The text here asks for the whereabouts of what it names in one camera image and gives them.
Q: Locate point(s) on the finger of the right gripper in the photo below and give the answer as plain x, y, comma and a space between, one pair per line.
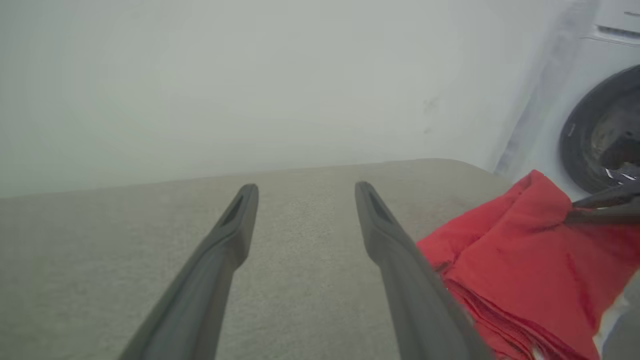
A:
615, 196
615, 215

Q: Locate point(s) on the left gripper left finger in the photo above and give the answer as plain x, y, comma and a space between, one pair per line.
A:
200, 300

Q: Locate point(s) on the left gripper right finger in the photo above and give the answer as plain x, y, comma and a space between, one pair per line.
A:
415, 300

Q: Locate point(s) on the red garment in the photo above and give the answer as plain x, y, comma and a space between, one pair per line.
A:
525, 260

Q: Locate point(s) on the white washing machine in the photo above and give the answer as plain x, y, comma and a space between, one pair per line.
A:
595, 55

